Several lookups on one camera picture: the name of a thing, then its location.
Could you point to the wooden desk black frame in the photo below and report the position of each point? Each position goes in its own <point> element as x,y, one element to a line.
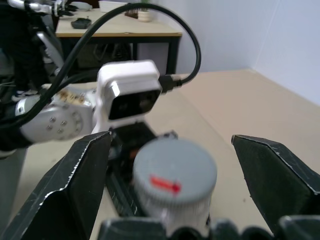
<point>117,28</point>

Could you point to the white box with brown granules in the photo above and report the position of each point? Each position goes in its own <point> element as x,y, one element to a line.
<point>72,96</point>

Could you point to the white plastic jar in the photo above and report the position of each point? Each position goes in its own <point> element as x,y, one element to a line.
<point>190,215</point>

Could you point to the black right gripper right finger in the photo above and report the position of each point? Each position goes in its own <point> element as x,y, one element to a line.
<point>280,180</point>

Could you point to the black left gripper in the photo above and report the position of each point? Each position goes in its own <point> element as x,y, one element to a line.
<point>135,140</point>

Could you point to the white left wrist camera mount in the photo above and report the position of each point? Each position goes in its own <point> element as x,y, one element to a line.
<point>130,80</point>

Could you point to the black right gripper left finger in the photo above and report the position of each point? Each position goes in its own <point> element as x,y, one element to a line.
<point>62,200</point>

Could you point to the potted plant white pot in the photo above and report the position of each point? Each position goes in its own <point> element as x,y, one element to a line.
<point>145,13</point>

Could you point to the person in dark trousers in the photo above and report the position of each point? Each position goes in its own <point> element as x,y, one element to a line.
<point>22,57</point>

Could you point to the grey jar lid red arrow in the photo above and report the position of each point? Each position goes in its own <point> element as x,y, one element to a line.
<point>172,170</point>

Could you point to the black tray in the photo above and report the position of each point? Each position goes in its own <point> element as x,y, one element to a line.
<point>81,23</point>

